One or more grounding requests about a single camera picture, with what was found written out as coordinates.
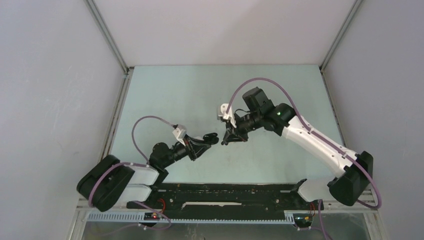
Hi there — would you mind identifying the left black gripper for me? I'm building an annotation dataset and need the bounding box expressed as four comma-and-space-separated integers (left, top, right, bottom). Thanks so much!
161, 133, 211, 168

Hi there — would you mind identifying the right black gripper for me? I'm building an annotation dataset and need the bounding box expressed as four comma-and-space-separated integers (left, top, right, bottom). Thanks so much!
223, 110, 263, 143

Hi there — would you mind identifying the black oval charging case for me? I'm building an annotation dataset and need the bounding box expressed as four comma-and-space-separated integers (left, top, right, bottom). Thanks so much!
202, 132, 220, 145

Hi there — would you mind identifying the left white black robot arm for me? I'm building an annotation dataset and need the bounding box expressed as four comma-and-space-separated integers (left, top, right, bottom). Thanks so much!
76, 132, 219, 212

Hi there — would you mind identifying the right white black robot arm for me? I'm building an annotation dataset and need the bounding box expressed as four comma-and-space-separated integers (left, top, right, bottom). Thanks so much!
217, 87, 374, 209

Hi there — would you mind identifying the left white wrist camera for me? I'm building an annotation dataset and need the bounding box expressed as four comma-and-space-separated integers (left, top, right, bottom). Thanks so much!
172, 124, 187, 146

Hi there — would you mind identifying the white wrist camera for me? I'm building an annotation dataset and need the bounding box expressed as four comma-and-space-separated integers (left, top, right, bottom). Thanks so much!
172, 124, 187, 146
217, 103, 237, 128

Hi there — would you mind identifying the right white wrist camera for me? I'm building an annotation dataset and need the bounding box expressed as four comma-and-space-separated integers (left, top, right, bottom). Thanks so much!
217, 103, 237, 128

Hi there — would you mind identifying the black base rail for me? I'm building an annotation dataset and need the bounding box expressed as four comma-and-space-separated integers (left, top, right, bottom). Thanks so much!
143, 183, 323, 220

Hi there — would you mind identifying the grey cable duct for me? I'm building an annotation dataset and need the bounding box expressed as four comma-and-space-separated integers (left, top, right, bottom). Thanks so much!
86, 211, 295, 225

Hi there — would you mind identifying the left aluminium frame post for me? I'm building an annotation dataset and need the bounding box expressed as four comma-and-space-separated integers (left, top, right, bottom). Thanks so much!
83, 0, 130, 74

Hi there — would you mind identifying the aluminium frame post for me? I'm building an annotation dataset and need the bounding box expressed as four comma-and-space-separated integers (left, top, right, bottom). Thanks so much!
83, 0, 130, 74
319, 0, 364, 74

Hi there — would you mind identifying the right aluminium frame post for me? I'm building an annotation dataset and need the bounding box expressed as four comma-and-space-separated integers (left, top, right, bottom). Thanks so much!
319, 0, 364, 74

